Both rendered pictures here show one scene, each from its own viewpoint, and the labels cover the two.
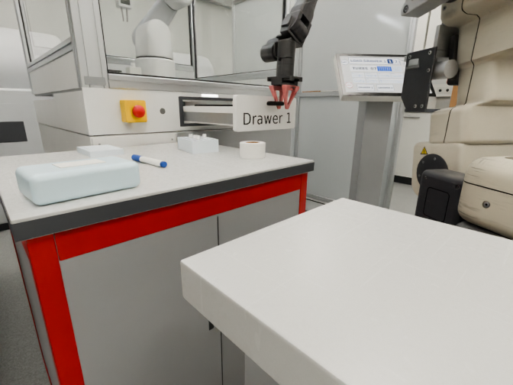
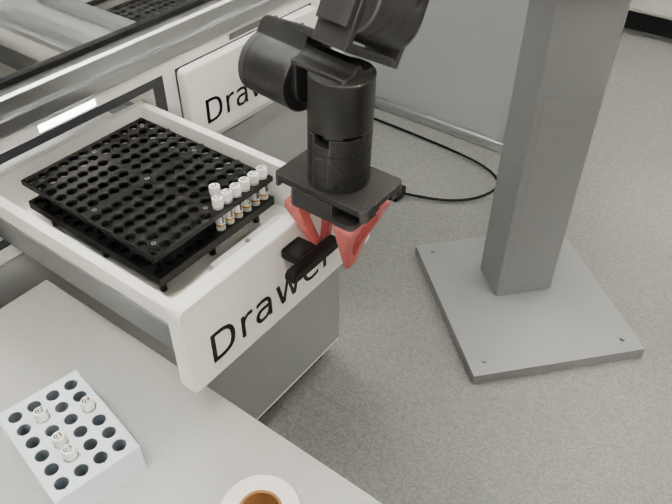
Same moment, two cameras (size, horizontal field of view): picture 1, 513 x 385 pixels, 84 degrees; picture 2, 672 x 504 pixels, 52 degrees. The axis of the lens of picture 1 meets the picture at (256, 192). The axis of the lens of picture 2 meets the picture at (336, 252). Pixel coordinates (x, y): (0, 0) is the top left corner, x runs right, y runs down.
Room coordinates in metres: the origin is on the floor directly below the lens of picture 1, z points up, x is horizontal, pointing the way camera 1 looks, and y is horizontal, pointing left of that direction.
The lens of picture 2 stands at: (0.48, -0.01, 1.35)
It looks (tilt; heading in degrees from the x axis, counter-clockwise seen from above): 41 degrees down; 351
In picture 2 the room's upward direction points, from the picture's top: straight up
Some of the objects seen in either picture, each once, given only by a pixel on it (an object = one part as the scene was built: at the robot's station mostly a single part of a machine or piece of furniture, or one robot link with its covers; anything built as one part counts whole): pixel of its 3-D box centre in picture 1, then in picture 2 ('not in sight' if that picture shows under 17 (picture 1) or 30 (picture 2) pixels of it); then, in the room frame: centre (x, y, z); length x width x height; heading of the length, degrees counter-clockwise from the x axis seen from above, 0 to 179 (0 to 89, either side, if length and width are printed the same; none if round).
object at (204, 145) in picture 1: (197, 144); (71, 442); (0.90, 0.19, 0.78); 0.12 x 0.08 x 0.04; 34
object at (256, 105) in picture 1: (266, 113); (284, 267); (1.01, -0.03, 0.87); 0.29 x 0.02 x 0.11; 134
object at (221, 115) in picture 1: (228, 114); (147, 201); (1.16, 0.11, 0.86); 0.40 x 0.26 x 0.06; 44
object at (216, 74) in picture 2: not in sight; (256, 70); (1.46, -0.03, 0.87); 0.29 x 0.02 x 0.11; 134
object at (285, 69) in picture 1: (285, 71); (339, 159); (1.00, -0.09, 1.01); 0.10 x 0.07 x 0.07; 45
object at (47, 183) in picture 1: (82, 176); not in sight; (0.44, 0.28, 0.78); 0.15 x 0.10 x 0.04; 139
